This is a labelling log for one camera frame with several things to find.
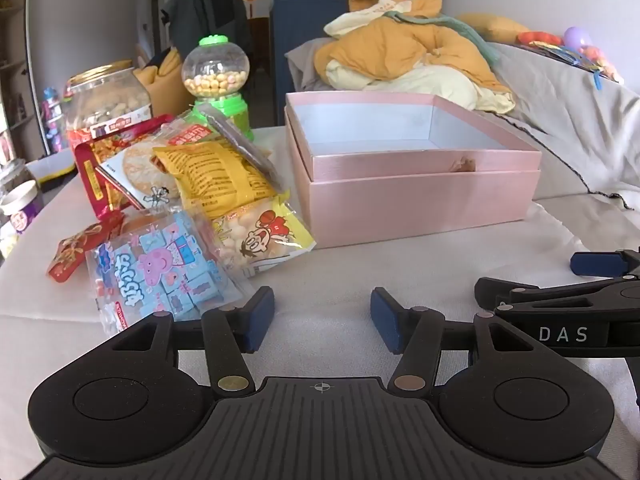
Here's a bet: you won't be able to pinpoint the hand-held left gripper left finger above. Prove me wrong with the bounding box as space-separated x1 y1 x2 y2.
107 286 276 397

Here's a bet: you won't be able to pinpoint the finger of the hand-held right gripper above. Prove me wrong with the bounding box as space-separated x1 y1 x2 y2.
474 275 640 307
570 247 640 278

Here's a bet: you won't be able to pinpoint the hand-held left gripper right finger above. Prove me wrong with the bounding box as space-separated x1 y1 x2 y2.
370 287 543 397

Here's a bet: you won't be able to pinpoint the pink cardboard box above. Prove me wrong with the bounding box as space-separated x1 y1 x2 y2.
284 91 543 250

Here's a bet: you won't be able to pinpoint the small red snack packet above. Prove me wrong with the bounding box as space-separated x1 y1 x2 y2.
47 217 126 283

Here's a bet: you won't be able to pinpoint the beige table cloth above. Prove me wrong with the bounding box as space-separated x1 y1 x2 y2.
0 125 640 411

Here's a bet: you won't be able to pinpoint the yellow cartoon boy snack bag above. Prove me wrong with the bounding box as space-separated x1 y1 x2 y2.
209 196 318 279

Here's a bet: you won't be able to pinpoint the blue cartoon pig snack bag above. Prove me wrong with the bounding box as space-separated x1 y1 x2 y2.
86 210 256 337

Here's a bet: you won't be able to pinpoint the yellow printed snack packet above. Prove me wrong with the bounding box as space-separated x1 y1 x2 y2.
151 139 278 221

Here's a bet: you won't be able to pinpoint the grey sofa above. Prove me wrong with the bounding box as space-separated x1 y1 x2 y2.
480 42 640 201

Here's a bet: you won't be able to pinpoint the clear plastic snack packet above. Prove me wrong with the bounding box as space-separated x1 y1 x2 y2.
167 105 281 188

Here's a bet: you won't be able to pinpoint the white rice cracker packet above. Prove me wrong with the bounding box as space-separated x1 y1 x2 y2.
95 142 183 211

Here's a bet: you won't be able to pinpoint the colourful toy pile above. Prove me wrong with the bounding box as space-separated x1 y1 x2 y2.
517 25 626 92

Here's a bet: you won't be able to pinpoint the red foil snack bag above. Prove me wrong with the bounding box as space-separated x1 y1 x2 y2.
74 114 176 221

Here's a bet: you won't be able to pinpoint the green candy dispenser toy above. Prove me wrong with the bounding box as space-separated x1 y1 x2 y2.
181 35 256 142

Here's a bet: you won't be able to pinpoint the grey pillow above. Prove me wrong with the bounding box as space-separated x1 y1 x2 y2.
285 37 336 93

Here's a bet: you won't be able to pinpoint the yellow cushion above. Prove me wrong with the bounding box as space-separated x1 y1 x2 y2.
455 12 531 43

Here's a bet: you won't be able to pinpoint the yellow armchair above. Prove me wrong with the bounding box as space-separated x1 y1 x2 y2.
132 49 183 116

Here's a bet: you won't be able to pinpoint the purple paper cup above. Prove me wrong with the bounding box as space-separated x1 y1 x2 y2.
0 180 43 236

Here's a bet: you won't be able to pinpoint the plastic jar with gold lid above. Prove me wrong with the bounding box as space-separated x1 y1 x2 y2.
64 60 153 148

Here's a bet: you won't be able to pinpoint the orange and cream blanket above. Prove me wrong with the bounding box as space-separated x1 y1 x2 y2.
315 0 516 116

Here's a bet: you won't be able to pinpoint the colourful toy bottles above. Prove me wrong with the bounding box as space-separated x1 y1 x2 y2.
40 87 68 153

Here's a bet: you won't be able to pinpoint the blue cabinet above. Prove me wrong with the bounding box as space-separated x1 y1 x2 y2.
271 0 361 128

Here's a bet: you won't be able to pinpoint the dark jacket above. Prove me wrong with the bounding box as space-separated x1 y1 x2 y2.
162 0 251 61

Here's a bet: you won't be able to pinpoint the wooden shelf unit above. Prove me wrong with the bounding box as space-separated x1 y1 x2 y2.
0 0 36 161

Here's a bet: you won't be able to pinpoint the pale green cloth strap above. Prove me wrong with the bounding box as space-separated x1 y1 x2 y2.
385 10 501 63

